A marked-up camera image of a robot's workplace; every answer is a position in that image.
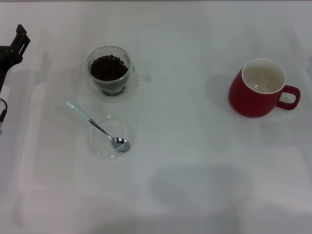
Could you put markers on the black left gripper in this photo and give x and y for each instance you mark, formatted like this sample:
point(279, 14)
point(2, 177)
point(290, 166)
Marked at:
point(6, 57)

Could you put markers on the red ceramic mug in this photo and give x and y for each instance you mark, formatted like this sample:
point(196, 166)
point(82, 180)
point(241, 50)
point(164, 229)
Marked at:
point(251, 102)

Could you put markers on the dark coffee beans pile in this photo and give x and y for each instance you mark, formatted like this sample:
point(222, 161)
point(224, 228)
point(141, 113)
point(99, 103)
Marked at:
point(108, 68)

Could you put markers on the clear glass dish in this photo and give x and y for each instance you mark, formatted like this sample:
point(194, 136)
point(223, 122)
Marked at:
point(103, 149)

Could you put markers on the clear double-wall glass cup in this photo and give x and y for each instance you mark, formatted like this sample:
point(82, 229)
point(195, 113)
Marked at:
point(130, 81)

